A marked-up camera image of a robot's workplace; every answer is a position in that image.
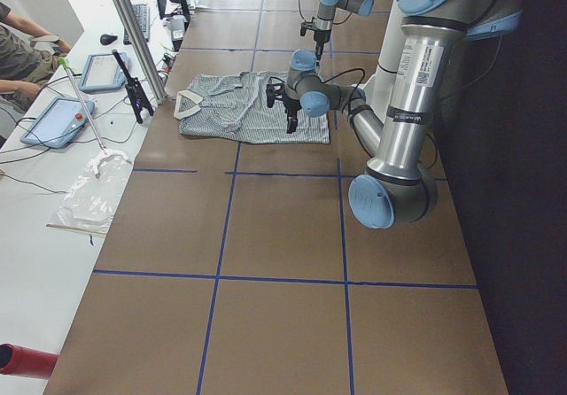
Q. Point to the black camera tripod stand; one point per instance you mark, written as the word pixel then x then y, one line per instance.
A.
pixel 136 94

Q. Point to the seated person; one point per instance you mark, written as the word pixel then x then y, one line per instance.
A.
pixel 24 70

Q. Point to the blue teach pendant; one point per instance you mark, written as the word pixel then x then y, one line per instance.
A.
pixel 101 73
pixel 57 125

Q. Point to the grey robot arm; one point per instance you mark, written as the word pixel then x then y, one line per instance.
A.
pixel 322 23
pixel 392 113

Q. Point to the black computer mouse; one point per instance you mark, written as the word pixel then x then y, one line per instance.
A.
pixel 107 39

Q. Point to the near blue teach pendant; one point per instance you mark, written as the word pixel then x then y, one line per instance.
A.
pixel 57 125

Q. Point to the thin wooden stick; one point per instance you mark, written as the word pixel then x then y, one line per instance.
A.
pixel 77 230

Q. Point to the white grabber stick green tip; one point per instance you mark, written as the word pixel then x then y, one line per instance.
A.
pixel 105 153

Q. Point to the clear plastic bag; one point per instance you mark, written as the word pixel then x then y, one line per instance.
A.
pixel 91 202

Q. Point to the red cylinder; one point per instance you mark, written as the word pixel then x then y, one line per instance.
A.
pixel 17 360

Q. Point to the black keyboard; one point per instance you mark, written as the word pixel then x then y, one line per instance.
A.
pixel 142 15

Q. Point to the aluminium frame post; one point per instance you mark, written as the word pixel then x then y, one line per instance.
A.
pixel 125 10

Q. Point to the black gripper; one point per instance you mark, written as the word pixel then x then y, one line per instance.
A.
pixel 319 36
pixel 291 105

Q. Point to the far blue teach pendant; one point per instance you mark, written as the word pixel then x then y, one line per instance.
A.
pixel 101 73

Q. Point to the navy white striped polo shirt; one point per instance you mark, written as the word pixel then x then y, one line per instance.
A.
pixel 235 107

